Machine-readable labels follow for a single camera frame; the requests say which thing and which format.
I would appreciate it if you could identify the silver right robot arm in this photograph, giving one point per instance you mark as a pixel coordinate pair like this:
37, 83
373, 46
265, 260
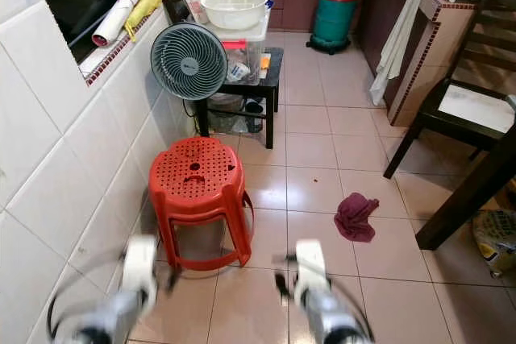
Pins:
334, 320

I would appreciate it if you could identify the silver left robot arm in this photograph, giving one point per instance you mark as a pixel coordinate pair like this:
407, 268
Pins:
117, 318

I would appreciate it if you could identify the maroon cloth rag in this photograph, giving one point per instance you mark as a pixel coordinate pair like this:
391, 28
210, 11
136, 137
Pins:
355, 217

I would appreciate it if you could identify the red plastic stool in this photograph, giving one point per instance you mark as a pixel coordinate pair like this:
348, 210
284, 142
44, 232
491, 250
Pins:
195, 185

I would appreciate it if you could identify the black side table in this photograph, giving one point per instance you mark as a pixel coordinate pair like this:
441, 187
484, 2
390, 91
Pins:
272, 90

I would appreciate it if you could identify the dark wooden table leg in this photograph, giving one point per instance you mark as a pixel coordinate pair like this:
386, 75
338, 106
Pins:
463, 199

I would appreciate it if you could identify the yellow printed sack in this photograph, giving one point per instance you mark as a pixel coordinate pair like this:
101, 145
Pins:
496, 243

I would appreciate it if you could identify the dark wooden chair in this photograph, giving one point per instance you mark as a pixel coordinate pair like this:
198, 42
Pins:
447, 126

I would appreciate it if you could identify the clear plastic storage box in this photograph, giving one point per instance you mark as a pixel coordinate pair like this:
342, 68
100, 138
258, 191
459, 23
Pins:
248, 58

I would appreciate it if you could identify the grey round desk fan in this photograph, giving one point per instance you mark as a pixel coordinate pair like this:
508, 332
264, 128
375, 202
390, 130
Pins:
189, 61

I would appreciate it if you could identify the white hanging towel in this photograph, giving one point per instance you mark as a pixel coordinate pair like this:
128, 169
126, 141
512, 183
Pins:
397, 42

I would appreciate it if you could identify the brown tiled kitchen counter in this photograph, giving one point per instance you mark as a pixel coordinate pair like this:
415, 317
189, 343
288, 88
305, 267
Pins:
423, 54

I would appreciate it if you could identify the green gas cylinder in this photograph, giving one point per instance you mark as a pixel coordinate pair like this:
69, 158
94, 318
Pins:
334, 18

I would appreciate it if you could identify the white plastic basin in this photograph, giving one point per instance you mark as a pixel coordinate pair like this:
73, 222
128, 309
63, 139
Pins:
234, 7

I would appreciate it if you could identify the yellow cloth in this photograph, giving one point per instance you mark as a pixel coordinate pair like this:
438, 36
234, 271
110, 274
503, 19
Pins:
143, 7

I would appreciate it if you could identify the white rolled sheet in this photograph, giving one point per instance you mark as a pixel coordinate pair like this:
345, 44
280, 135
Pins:
123, 6

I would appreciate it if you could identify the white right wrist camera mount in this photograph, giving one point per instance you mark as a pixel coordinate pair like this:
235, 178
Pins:
311, 267

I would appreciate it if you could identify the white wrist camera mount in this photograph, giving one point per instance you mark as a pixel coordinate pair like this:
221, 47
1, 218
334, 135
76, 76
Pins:
311, 267
139, 263

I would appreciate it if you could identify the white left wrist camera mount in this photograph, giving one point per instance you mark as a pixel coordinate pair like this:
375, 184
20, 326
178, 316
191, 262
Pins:
139, 263

